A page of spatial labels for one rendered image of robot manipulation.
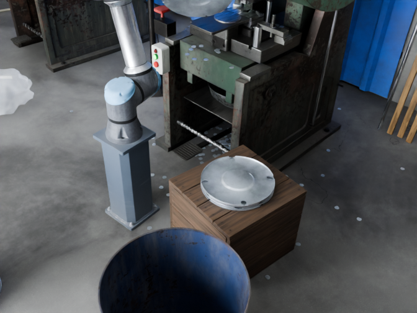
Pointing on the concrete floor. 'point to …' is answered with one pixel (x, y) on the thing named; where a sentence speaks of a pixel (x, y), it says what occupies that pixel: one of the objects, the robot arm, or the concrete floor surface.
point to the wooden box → (267, 243)
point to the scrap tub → (175, 275)
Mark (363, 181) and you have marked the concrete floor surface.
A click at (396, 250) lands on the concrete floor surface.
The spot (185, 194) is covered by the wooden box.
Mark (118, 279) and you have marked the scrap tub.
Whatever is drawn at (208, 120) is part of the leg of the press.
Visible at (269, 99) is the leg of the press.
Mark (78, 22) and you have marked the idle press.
